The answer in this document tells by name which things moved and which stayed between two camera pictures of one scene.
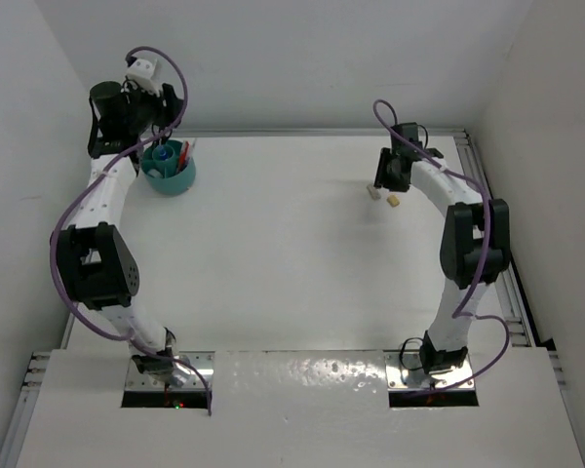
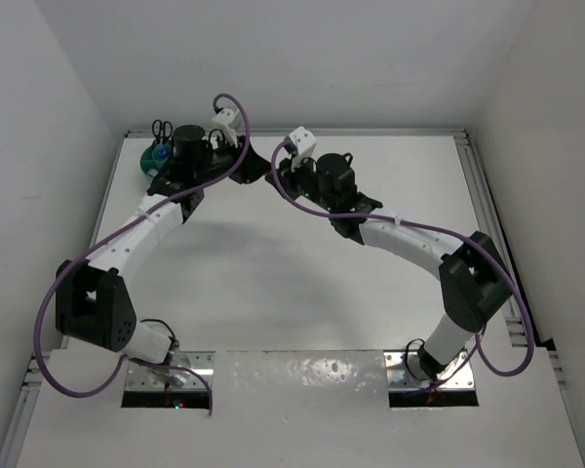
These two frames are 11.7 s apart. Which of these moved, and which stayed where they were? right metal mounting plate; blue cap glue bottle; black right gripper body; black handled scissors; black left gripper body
Moved: black handled scissors; black right gripper body; black left gripper body
Stayed: right metal mounting plate; blue cap glue bottle
